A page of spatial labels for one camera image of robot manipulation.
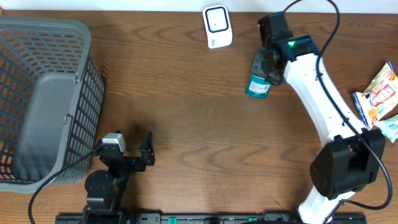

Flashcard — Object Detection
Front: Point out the teal mouthwash bottle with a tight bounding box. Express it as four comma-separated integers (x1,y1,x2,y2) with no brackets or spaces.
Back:
245,74,272,98

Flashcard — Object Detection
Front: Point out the yellow red snack bag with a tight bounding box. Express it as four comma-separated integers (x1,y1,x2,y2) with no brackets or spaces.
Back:
353,62,397,129

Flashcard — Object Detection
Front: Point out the light teal wipes packet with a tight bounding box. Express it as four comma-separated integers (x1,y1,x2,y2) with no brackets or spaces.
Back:
375,115,398,143

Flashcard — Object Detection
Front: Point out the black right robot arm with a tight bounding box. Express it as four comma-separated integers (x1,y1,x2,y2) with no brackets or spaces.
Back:
251,12,386,223

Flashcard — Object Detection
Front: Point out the white barcode scanner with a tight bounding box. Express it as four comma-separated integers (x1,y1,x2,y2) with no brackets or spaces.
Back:
202,5,233,49

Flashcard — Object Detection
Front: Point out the grey plastic shopping basket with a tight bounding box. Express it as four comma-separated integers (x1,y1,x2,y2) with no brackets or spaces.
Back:
1,16,104,194

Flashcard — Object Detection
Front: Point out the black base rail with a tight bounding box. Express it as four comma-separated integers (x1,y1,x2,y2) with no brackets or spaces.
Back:
55,212,368,224

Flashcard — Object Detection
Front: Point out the black left camera cable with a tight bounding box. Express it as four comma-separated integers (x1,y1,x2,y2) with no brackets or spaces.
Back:
27,149,97,224

